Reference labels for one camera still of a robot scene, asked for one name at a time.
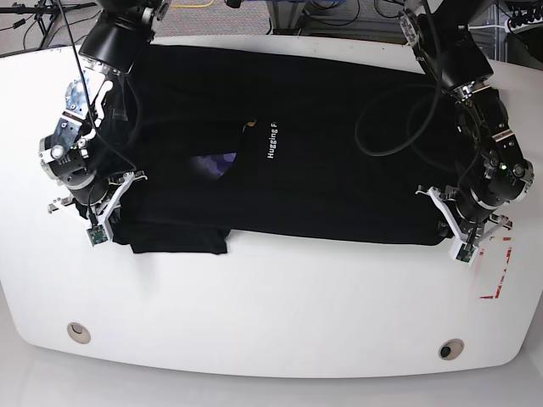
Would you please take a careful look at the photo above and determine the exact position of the robot arm image right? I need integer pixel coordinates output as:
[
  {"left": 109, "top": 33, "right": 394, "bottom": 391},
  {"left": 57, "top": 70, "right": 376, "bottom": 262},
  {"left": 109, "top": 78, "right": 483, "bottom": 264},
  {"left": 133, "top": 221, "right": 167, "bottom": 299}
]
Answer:
[{"left": 400, "top": 1, "right": 535, "bottom": 263}]

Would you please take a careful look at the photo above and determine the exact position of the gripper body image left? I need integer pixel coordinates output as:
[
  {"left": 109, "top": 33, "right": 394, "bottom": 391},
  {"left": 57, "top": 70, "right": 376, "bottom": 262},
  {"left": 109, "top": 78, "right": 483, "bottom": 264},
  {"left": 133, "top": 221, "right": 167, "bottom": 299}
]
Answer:
[{"left": 48, "top": 170, "right": 148, "bottom": 231}]

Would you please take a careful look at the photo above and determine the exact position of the wrist camera board image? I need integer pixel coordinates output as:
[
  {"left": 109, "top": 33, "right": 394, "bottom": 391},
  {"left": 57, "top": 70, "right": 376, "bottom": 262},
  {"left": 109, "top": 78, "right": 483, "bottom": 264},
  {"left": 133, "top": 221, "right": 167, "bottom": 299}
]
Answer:
[
  {"left": 87, "top": 224, "right": 113, "bottom": 246},
  {"left": 449, "top": 240, "right": 479, "bottom": 265}
]

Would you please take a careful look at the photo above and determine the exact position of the white power strip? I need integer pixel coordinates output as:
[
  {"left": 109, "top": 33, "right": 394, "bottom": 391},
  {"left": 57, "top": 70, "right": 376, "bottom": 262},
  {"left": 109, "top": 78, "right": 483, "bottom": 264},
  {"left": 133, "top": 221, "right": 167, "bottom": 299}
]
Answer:
[{"left": 507, "top": 7, "right": 542, "bottom": 33}]

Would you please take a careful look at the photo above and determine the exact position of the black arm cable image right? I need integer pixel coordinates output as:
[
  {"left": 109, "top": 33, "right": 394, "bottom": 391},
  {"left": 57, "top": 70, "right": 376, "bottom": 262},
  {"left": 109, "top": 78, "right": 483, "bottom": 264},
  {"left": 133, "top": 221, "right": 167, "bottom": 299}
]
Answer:
[{"left": 354, "top": 0, "right": 484, "bottom": 179}]

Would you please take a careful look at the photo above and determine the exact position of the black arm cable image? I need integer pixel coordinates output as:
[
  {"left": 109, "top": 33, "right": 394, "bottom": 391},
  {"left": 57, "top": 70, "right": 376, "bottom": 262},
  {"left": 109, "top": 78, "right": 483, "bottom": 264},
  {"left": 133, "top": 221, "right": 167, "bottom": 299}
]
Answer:
[
  {"left": 354, "top": 0, "right": 484, "bottom": 179},
  {"left": 62, "top": 13, "right": 137, "bottom": 226}
]

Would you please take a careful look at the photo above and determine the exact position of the table cable grommet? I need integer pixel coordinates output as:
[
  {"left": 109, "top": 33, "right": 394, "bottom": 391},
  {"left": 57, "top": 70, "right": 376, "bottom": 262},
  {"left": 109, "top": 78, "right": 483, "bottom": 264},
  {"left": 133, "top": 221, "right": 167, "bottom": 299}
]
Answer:
[
  {"left": 67, "top": 322, "right": 92, "bottom": 344},
  {"left": 439, "top": 338, "right": 465, "bottom": 361}
]

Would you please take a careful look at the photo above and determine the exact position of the wrist camera board image left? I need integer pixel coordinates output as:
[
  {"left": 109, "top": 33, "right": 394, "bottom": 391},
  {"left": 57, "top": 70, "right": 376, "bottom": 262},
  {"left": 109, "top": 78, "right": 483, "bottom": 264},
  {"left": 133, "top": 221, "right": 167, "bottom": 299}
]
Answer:
[{"left": 87, "top": 224, "right": 113, "bottom": 246}]

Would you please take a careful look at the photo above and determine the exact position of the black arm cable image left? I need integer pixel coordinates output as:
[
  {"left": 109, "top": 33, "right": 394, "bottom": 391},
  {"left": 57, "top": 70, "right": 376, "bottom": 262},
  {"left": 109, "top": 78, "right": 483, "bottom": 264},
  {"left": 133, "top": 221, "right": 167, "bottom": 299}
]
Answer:
[{"left": 62, "top": 13, "right": 137, "bottom": 226}]

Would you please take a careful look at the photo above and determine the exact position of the robot arm image left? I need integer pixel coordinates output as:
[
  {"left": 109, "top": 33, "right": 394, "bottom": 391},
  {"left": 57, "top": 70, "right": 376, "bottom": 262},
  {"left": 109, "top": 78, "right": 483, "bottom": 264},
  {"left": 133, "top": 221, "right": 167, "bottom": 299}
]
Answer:
[{"left": 38, "top": 1, "right": 171, "bottom": 244}]

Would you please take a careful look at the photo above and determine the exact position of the black printed T-shirt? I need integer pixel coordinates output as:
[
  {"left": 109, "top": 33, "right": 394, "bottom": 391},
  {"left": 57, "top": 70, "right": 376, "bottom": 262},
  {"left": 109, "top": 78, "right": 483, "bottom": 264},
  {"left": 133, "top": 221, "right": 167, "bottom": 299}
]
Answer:
[{"left": 105, "top": 45, "right": 474, "bottom": 254}]

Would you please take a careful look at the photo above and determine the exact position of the right table cable grommet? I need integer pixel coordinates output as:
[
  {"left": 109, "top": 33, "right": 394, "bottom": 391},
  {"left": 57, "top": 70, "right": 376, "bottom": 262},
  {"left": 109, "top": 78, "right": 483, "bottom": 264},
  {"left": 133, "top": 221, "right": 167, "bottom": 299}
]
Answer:
[{"left": 439, "top": 338, "right": 465, "bottom": 361}]

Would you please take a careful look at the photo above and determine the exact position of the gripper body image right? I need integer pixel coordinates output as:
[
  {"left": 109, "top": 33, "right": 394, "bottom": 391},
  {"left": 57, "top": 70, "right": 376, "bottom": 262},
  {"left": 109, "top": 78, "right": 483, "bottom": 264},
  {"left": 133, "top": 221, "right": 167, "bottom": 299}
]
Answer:
[{"left": 415, "top": 185, "right": 513, "bottom": 253}]

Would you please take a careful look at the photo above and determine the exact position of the left table cable grommet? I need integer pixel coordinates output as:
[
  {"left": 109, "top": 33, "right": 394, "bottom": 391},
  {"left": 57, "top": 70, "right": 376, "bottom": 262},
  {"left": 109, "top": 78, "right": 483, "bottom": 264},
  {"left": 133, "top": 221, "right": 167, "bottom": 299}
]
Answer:
[{"left": 67, "top": 322, "right": 92, "bottom": 344}]

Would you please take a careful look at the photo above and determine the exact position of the red tape marking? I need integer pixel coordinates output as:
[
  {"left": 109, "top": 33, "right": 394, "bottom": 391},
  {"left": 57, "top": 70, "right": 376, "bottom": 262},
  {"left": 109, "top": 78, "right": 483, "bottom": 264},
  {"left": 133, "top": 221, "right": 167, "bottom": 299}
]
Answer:
[{"left": 476, "top": 234, "right": 513, "bottom": 300}]

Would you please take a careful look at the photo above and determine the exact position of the aluminium frame rack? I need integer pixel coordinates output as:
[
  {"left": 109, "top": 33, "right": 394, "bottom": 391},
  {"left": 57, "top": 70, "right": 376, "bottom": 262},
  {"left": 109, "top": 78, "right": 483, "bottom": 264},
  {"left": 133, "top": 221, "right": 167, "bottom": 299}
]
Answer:
[{"left": 266, "top": 1, "right": 404, "bottom": 43}]

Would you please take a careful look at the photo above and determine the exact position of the black tripod stand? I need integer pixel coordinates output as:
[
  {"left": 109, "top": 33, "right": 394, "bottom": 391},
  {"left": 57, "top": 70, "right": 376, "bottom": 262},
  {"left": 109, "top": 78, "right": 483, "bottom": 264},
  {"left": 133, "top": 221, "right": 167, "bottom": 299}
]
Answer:
[{"left": 1, "top": 1, "right": 98, "bottom": 50}]

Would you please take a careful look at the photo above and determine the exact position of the wrist camera board image right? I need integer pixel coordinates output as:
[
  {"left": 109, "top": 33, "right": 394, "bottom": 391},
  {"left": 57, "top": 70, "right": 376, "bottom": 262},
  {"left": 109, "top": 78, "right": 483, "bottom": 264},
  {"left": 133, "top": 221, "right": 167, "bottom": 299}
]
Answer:
[{"left": 449, "top": 240, "right": 479, "bottom": 265}]

